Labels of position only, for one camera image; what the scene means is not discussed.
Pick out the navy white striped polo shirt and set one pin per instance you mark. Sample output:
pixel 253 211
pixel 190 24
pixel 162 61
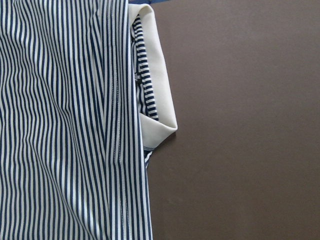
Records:
pixel 84 101

